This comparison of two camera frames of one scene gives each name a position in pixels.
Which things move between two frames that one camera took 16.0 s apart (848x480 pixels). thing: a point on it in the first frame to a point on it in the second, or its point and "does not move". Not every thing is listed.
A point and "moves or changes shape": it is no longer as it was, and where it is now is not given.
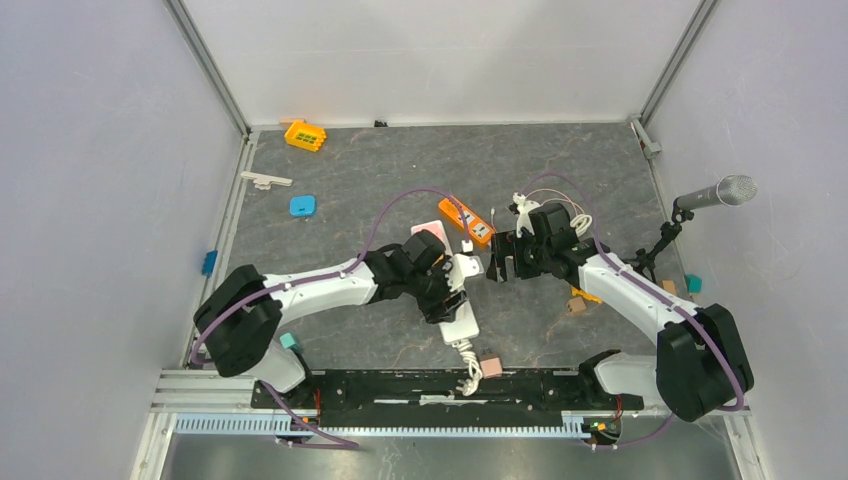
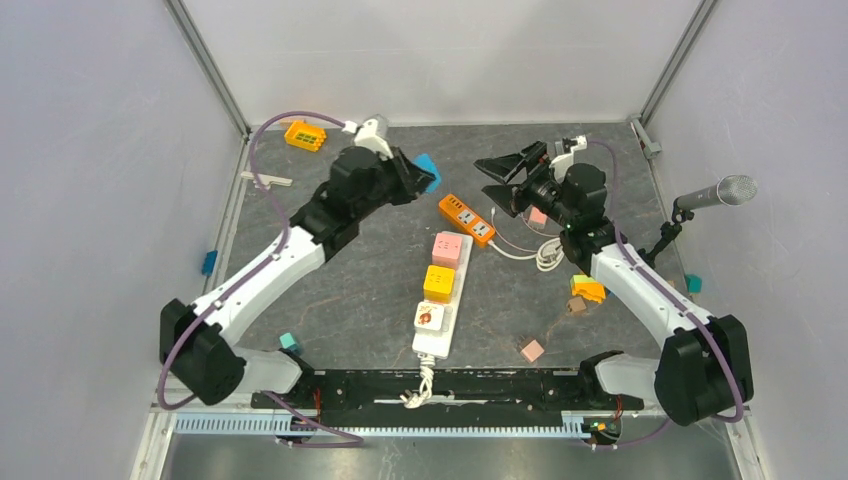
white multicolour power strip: x=465 y=326 to x=443 y=343
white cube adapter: x=463 y=265 moves or changes shape
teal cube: x=209 y=261 does not move
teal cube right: x=694 y=283 does not move
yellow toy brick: x=306 y=136 does not move
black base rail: x=444 y=397 does not move
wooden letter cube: x=576 y=307 does not move
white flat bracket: x=264 y=182 does not move
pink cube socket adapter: x=437 y=229 moves or changes shape
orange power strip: x=480 y=229 does not move
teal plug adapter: x=288 y=341 does not move
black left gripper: x=435 y=311 to x=411 y=179
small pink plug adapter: x=491 y=365 to x=532 y=351
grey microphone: x=733 y=190 does not move
